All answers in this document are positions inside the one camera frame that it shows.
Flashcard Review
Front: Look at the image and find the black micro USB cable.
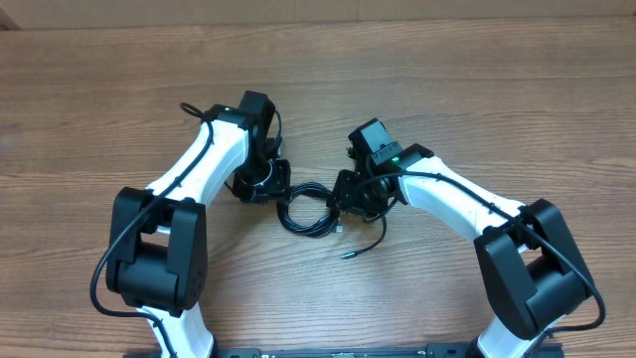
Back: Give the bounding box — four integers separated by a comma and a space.
340, 216, 389, 262

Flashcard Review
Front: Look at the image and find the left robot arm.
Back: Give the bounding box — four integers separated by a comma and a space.
93, 90, 290, 357

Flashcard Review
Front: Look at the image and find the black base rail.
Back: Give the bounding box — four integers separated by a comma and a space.
211, 340, 565, 358

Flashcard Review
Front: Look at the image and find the black USB-A cable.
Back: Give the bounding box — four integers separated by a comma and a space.
275, 181, 345, 239

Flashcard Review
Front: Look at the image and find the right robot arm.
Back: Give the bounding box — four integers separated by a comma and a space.
328, 118, 599, 357

